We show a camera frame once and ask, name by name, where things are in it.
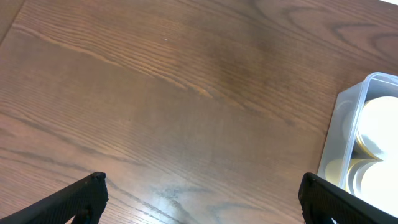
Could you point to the white plastic bowl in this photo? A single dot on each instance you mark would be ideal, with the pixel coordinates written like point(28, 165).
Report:
point(375, 135)

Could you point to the yellow plastic cup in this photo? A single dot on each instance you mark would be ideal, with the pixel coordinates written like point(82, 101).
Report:
point(332, 172)

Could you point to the white plastic cup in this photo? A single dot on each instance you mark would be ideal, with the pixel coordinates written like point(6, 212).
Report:
point(376, 184)

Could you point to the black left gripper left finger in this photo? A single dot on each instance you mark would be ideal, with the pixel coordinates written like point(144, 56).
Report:
point(81, 202)

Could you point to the clear plastic container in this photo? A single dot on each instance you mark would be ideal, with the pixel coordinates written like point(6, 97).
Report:
point(336, 147)

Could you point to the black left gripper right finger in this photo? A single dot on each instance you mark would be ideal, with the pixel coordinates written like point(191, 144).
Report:
point(323, 202)

